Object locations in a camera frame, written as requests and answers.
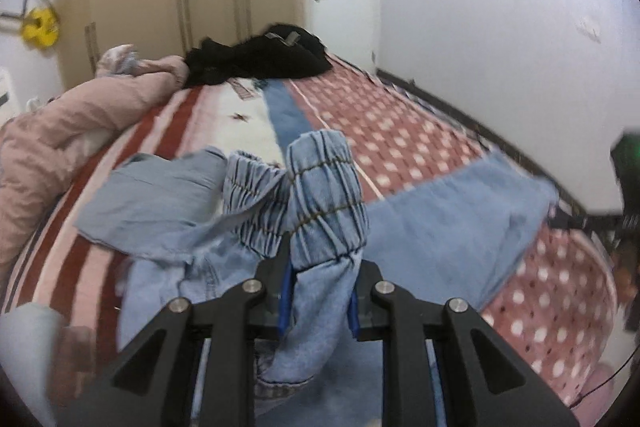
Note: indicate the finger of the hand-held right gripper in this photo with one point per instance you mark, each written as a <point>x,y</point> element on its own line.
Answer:
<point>580,222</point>

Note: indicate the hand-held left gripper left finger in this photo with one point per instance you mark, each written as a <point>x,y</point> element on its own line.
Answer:
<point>285,302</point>

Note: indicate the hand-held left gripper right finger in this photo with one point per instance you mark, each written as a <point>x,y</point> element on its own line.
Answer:
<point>353,313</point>

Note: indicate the light blue denim pants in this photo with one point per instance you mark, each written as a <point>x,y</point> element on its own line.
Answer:
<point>320,227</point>

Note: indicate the patterned red and white bedsheet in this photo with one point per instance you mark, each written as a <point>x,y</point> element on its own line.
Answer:
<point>430,142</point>

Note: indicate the black clothes pile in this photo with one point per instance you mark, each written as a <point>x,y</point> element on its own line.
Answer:
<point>260,57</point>

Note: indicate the pink quilt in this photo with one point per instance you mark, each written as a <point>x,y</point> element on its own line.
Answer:
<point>65,132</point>

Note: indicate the yellow toy guitar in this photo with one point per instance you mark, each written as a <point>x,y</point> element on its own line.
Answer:
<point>40,27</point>

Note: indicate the dark bed frame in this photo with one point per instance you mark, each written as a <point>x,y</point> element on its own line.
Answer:
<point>480,117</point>

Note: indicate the white wall socket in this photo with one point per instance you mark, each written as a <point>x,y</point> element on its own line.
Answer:
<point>589,30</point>

